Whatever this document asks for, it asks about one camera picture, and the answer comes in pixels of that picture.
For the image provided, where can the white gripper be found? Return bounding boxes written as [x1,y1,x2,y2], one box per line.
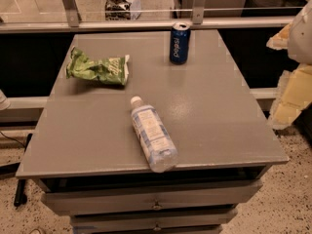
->
[266,0,312,130]

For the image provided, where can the green jalapeno chip bag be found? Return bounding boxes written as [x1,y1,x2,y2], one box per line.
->
[66,47,130,86]

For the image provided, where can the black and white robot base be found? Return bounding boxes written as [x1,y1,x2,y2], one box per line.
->
[104,0,141,20]

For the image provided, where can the blue plastic water bottle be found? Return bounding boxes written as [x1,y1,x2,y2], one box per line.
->
[131,97,178,173]

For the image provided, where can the blue soda can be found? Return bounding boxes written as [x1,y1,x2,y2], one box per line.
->
[170,22,191,64]

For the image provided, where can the grey drawer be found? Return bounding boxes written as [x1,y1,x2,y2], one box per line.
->
[42,179,262,215]
[71,208,237,234]

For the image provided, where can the grey drawer cabinet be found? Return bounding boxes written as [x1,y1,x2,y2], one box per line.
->
[17,30,288,234]

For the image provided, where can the top grey drawer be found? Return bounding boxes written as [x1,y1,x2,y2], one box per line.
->
[42,179,262,215]

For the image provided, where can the metal railing frame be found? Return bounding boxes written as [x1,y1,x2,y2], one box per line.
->
[0,0,309,34]

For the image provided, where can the black cable on floor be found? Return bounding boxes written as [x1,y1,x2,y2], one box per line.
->
[0,130,34,209]

